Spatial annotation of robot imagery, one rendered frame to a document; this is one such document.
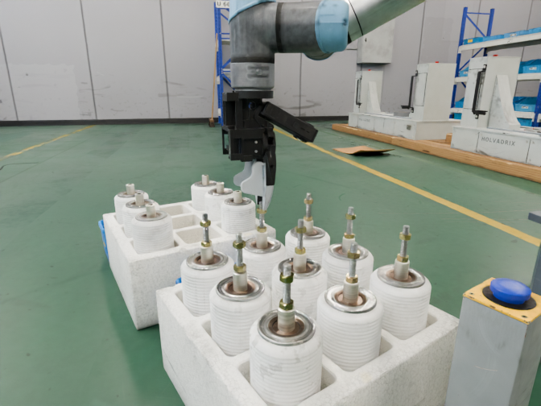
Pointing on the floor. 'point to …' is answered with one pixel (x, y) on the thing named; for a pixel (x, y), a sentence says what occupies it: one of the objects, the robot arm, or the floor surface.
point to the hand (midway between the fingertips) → (265, 200)
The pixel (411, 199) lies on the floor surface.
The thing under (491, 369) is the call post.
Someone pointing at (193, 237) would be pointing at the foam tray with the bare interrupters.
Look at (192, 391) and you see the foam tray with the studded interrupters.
